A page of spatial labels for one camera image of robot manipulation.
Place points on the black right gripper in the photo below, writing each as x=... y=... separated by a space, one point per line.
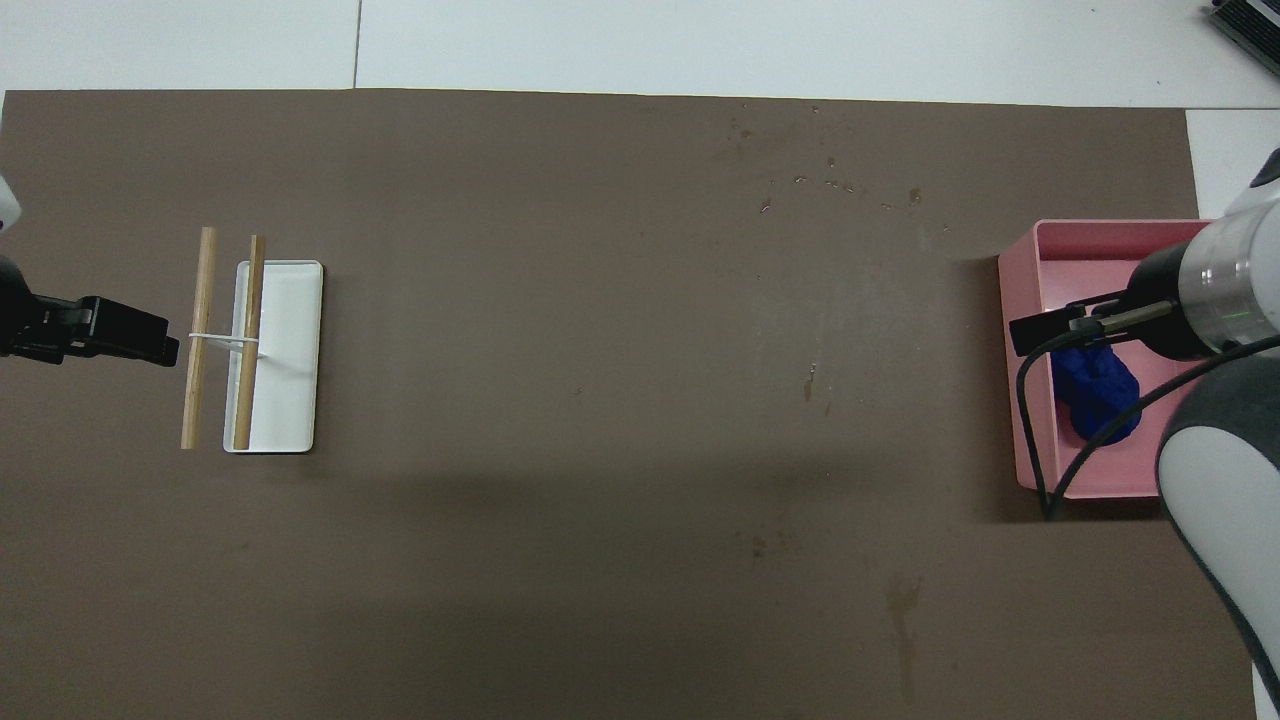
x=1160 y=310

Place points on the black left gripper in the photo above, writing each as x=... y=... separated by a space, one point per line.
x=15 y=300

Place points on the blue towel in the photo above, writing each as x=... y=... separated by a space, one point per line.
x=1095 y=390

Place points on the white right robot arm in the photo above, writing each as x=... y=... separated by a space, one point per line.
x=1220 y=470

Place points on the pink plastic bin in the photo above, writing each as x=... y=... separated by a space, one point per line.
x=1080 y=270

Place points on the white rack base tray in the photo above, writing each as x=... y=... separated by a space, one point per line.
x=290 y=400

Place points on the dark ribbed device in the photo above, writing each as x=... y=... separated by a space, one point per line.
x=1255 y=15

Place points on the brown table mat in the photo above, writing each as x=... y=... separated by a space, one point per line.
x=600 y=500

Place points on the white rack bracket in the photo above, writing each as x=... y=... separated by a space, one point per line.
x=220 y=338

